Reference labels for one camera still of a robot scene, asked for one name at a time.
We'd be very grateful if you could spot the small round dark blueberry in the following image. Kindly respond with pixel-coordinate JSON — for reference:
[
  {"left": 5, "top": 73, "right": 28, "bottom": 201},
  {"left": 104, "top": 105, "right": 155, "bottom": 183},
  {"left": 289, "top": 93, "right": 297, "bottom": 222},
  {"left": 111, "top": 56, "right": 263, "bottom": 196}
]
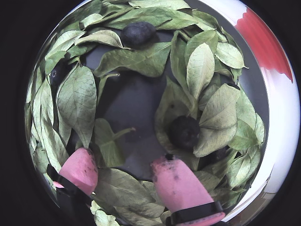
[{"left": 49, "top": 65, "right": 69, "bottom": 87}]

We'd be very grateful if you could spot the large round dark blueberry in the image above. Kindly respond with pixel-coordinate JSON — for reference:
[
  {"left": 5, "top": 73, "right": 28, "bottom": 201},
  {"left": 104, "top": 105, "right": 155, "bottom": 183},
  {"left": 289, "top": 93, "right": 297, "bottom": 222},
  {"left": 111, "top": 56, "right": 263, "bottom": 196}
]
[{"left": 169, "top": 115, "right": 201, "bottom": 149}]

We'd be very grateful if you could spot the dried green leaf with stem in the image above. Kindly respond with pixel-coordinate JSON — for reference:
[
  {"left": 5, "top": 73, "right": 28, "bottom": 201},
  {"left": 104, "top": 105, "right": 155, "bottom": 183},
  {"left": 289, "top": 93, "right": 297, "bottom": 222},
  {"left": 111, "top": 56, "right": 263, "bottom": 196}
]
[{"left": 93, "top": 117, "right": 136, "bottom": 168}]

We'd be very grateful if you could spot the oval dark blueberry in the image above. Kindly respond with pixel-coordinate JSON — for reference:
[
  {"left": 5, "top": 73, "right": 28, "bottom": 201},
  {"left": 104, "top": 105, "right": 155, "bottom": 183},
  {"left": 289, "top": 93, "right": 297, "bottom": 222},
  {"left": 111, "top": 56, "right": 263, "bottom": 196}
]
[{"left": 120, "top": 22, "right": 157, "bottom": 47}]

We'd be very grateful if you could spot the pink padded gripper finger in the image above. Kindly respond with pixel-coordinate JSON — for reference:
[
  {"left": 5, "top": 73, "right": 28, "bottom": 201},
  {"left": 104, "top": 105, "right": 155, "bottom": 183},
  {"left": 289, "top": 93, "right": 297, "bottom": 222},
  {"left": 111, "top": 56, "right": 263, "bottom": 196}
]
[
  {"left": 46, "top": 147, "right": 99, "bottom": 208},
  {"left": 150, "top": 154, "right": 226, "bottom": 226}
]

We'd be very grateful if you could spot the dark grey shallow bowl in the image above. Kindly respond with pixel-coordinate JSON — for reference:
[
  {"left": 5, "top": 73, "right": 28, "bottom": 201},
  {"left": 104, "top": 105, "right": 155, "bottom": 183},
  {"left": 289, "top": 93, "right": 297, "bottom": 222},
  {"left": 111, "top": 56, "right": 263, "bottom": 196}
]
[{"left": 23, "top": 0, "right": 271, "bottom": 226}]

